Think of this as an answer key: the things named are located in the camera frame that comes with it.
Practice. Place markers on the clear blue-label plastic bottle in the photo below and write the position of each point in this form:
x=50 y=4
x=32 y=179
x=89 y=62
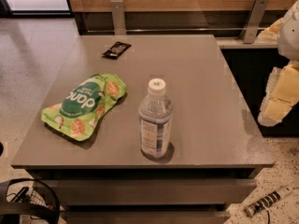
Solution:
x=155 y=120

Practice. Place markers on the white power strip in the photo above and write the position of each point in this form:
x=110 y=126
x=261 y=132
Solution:
x=268 y=200

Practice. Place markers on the black rxbar chocolate wrapper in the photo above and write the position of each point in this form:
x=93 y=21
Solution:
x=116 y=50

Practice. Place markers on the horizontal metal rail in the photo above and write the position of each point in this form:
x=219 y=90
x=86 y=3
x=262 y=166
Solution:
x=187 y=31

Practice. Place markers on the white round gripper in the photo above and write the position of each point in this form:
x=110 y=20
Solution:
x=290 y=34

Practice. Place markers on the green snack chip bag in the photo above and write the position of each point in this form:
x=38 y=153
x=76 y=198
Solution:
x=79 y=113

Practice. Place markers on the left metal rail bracket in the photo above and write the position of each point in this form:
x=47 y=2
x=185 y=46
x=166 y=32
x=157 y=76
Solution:
x=118 y=17

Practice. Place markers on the black wire basket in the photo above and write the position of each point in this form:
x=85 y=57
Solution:
x=28 y=197

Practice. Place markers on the right metal rail bracket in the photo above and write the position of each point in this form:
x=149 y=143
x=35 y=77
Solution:
x=249 y=32

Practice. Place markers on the metal rail bracket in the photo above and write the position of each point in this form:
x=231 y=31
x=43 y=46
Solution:
x=249 y=32
x=118 y=17

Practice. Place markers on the grey table drawer cabinet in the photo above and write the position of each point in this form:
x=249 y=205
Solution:
x=216 y=147

